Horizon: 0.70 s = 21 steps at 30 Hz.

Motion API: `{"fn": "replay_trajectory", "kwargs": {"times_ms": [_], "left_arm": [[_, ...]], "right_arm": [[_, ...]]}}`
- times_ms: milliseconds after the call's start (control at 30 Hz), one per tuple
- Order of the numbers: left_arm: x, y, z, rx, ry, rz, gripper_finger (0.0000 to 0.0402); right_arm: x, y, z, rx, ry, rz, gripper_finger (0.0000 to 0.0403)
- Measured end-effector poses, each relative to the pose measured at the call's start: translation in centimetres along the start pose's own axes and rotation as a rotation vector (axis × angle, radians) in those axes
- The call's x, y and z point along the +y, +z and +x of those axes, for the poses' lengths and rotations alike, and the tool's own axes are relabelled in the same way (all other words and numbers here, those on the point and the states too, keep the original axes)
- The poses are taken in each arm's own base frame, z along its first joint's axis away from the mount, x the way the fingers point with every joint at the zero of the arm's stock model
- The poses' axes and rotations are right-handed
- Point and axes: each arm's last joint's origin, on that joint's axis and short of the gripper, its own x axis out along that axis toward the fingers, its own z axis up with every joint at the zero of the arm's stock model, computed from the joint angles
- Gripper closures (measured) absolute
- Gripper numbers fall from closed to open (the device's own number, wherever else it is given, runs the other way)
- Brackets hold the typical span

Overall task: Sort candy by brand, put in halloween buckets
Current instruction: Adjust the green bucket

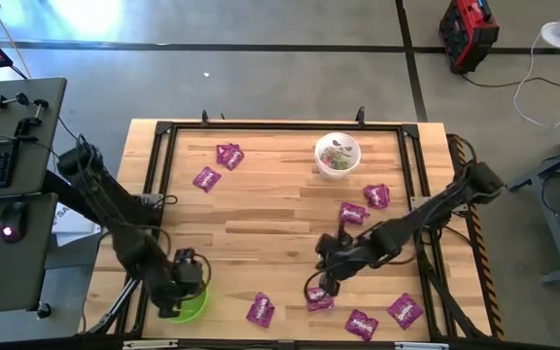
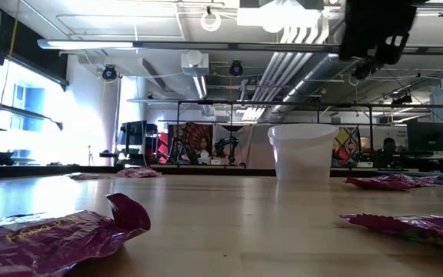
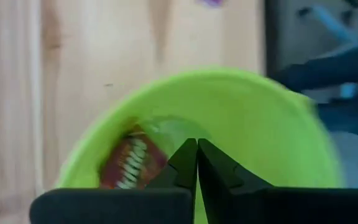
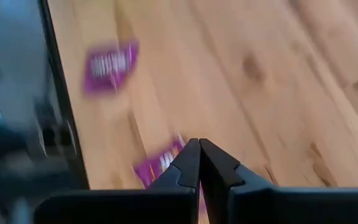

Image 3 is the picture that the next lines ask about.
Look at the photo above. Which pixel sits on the purple Skittles candy pack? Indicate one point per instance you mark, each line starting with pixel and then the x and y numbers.
pixel 129 161
pixel 211 2

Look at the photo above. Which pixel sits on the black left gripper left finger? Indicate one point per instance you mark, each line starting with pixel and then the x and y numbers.
pixel 179 174

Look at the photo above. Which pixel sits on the green plastic bucket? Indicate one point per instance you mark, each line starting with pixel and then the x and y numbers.
pixel 244 124

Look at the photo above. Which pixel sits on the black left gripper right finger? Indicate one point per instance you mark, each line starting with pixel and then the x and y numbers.
pixel 225 177

